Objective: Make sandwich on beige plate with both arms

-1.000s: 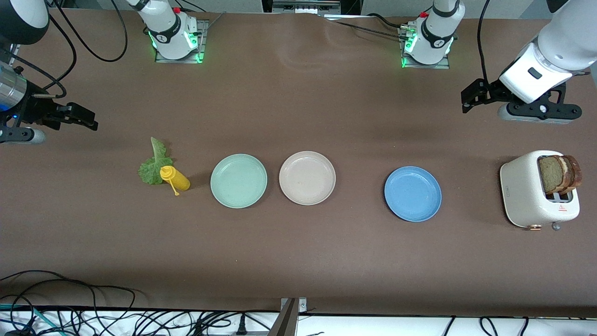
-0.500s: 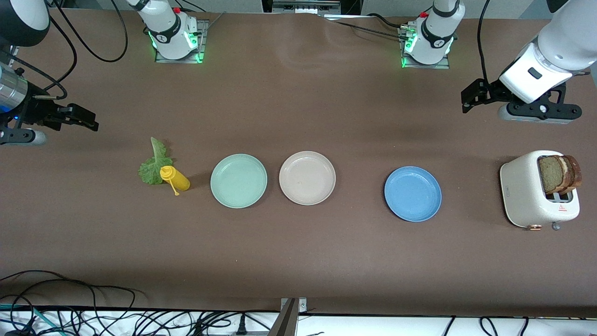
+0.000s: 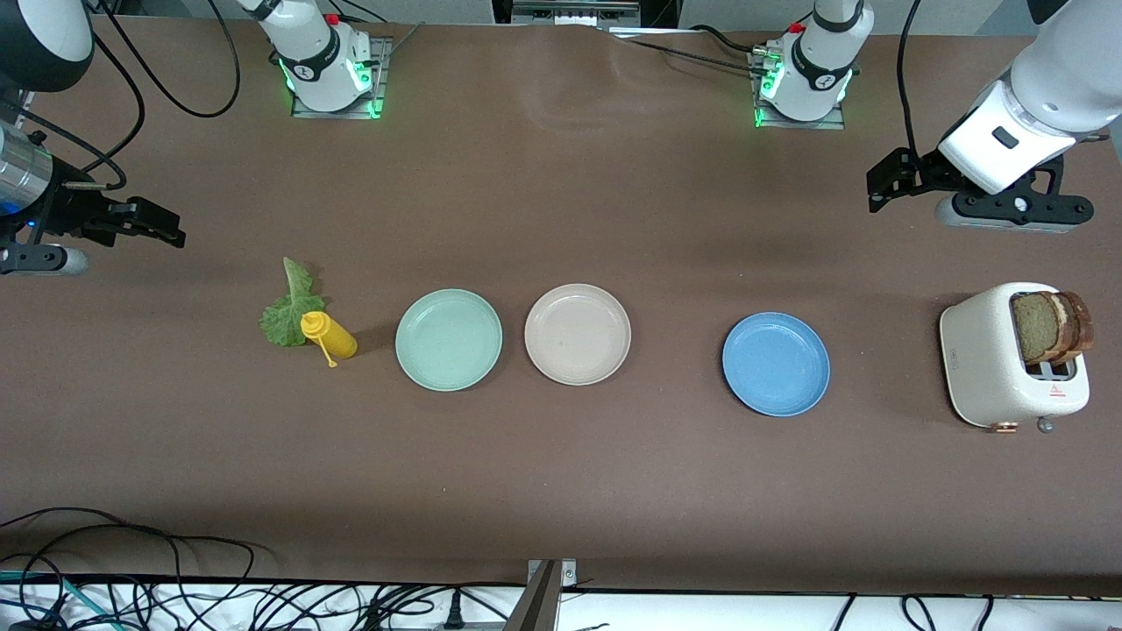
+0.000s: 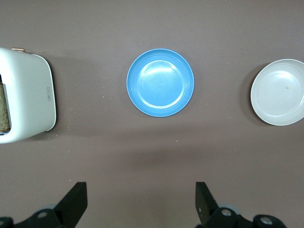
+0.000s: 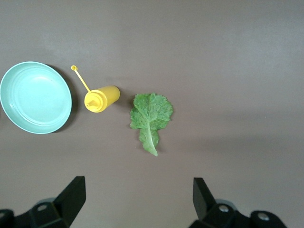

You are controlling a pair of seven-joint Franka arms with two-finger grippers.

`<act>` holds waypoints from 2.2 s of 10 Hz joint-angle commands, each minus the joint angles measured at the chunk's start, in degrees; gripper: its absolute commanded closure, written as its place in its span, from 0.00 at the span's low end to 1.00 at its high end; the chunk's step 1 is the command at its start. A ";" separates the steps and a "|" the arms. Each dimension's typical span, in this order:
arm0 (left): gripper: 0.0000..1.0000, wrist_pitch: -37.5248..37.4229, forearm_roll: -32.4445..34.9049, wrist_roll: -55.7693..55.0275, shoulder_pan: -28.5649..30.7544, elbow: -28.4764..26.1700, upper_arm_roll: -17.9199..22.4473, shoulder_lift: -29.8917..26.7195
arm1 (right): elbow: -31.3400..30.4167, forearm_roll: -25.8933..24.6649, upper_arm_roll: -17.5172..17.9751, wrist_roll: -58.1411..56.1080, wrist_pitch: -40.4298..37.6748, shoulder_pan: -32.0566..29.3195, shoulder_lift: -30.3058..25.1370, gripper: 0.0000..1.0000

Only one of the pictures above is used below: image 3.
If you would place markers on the grey metal bracket post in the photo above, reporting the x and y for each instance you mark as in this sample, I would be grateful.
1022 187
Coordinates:
536 605

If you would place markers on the green lettuce leaf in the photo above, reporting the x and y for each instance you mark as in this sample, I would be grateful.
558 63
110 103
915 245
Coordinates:
285 317

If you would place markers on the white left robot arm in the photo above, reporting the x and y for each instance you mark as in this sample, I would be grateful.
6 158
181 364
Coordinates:
1052 88

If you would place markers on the yellow mustard squeeze bottle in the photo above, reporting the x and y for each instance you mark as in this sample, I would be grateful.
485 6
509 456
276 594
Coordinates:
337 337

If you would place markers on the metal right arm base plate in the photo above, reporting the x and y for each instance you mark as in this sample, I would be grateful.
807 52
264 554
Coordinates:
382 88

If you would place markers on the grey metal fixture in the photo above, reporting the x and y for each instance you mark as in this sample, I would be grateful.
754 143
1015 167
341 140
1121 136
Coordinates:
574 13

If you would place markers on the cream white toaster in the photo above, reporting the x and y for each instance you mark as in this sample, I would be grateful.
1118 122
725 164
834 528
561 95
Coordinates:
982 368

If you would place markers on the beige plate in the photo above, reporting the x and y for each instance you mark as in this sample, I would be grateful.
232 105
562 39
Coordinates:
577 335

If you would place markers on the brown bread slice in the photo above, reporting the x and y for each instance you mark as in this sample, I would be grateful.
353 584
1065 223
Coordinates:
1082 326
1036 329

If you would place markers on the black power plug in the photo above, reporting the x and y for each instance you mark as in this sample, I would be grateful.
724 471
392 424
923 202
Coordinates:
453 613

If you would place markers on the green plate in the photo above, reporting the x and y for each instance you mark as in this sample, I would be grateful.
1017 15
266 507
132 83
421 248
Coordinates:
449 340

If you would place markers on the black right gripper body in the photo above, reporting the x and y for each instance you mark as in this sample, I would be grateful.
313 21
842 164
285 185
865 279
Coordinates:
72 210

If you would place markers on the blue plate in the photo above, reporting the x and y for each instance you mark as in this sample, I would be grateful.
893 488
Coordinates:
776 365

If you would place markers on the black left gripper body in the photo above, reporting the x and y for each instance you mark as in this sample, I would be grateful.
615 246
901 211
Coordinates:
922 178

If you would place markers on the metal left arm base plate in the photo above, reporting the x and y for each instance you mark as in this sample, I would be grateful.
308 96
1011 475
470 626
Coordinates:
806 125

